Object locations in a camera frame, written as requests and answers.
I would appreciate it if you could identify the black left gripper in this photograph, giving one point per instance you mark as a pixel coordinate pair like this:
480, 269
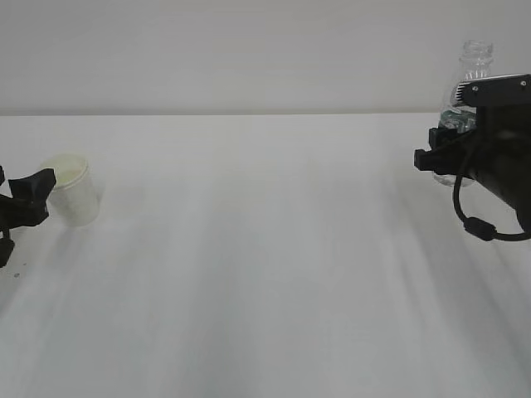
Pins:
25, 207

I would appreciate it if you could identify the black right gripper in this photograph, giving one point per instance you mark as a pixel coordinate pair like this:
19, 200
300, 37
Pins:
500, 151

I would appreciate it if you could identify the white paper cup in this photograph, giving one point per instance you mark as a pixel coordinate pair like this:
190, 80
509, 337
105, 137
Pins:
73, 199

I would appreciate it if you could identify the clear water bottle green label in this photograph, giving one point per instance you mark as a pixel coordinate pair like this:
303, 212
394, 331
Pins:
475, 62

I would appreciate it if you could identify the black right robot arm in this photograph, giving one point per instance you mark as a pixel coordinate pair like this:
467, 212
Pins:
514, 199

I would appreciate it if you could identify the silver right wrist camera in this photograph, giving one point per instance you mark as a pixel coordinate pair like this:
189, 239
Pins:
494, 91

